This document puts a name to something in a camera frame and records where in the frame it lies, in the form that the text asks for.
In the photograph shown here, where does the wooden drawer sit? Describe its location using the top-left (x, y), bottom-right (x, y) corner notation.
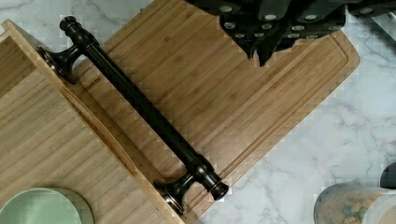
top-left (1, 20), bottom-right (185, 224)

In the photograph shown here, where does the green plate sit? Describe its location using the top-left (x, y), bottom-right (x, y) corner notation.
top-left (1, 188), bottom-right (94, 224)

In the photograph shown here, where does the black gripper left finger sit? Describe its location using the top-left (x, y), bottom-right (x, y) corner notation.
top-left (219, 0), bottom-right (292, 66)

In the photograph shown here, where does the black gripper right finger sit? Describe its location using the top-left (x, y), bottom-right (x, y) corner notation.
top-left (276, 0), bottom-right (346, 50)

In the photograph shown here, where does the clear jar with cereal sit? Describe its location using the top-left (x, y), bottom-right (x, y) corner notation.
top-left (314, 183), bottom-right (396, 224)

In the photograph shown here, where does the black round container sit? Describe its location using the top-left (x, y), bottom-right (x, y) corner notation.
top-left (380, 162), bottom-right (396, 189)

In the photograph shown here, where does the bamboo cutting board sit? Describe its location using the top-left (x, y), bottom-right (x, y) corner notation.
top-left (73, 0), bottom-right (360, 223)

